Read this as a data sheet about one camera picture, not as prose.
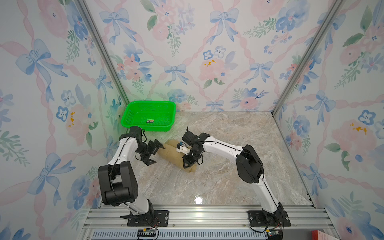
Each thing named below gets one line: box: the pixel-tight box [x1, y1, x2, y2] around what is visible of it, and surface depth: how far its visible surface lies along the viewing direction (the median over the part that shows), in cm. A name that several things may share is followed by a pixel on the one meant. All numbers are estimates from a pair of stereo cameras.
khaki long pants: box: [157, 139, 197, 173], surface depth 88 cm
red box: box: [311, 230, 341, 240], surface depth 68 cm
